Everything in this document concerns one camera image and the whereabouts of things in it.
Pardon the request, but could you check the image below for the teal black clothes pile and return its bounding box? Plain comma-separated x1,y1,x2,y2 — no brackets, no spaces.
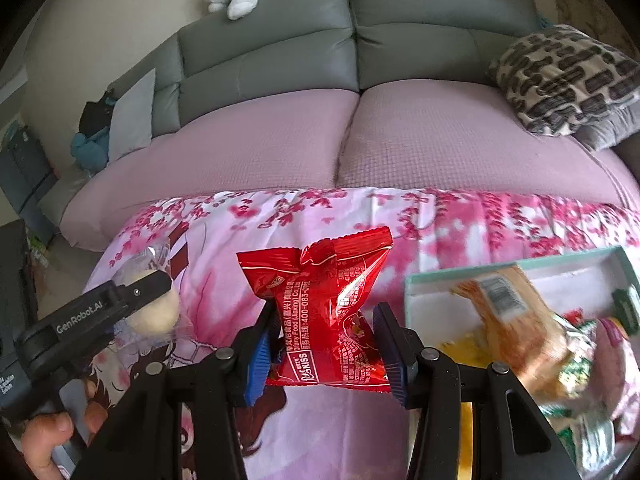
70,89,116,174

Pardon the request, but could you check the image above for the grey green sofa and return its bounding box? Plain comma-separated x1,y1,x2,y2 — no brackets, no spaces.
112,0,538,136

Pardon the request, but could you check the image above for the pink sofa seat cover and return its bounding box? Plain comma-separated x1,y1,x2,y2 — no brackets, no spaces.
61,79,639,252

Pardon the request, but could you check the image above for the pink snack packet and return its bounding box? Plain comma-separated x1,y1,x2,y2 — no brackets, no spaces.
592,318,639,440

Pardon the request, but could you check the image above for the round pastry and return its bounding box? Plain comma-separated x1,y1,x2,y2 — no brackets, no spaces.
113,238,192,351

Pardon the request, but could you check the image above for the orange cracker packet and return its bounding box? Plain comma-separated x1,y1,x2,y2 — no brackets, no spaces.
442,264,573,400

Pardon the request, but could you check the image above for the black beige patterned cushion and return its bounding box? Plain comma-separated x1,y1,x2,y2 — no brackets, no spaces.
488,25,639,136

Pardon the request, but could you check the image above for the light grey cushion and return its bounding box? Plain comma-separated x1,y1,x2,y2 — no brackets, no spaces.
108,70,155,164

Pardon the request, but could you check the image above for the green white snack packet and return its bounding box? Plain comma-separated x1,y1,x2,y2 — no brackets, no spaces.
540,285,639,478

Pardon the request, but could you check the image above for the beige patterned curtain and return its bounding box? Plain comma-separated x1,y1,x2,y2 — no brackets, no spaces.
555,0,639,61

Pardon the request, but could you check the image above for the red foil snack packet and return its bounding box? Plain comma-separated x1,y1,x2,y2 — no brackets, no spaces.
238,226,393,392

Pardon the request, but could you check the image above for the dark cabinet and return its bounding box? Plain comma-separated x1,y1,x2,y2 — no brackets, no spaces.
1,122,58,246

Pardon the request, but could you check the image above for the yellow snack packet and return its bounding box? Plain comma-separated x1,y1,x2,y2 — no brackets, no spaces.
440,335,502,479

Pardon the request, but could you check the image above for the teal-rimmed white tray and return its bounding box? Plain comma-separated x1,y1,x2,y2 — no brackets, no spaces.
402,245,640,480

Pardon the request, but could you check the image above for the grey velvet cushion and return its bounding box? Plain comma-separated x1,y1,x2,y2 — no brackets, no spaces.
574,101,640,152

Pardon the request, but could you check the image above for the person's left hand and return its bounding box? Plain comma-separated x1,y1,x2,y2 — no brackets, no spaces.
21,380,108,480

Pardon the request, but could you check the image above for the pink anime print cloth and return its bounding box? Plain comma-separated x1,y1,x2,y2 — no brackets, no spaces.
90,188,639,479

